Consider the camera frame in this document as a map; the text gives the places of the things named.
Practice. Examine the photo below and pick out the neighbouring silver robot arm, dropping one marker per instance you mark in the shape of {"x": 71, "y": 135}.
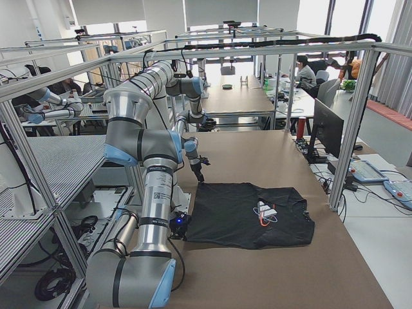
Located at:
{"x": 51, "y": 106}

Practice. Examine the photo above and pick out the black Huawei monitor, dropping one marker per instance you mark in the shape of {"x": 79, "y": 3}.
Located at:
{"x": 327, "y": 128}

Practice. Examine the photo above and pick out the seated person grey sweater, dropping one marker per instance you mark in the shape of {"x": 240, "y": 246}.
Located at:
{"x": 305, "y": 75}

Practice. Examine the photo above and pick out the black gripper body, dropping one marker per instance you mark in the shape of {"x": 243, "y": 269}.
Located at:
{"x": 177, "y": 227}
{"x": 196, "y": 168}

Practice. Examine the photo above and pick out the red thermos bottle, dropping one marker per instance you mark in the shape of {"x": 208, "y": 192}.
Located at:
{"x": 300, "y": 127}

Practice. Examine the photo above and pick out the black graphic t-shirt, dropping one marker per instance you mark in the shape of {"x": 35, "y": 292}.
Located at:
{"x": 246, "y": 216}

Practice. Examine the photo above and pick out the potted green plant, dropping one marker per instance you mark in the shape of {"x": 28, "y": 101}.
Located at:
{"x": 348, "y": 85}

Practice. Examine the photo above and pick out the blue teach pendant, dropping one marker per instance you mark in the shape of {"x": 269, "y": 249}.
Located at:
{"x": 401, "y": 190}
{"x": 364, "y": 172}

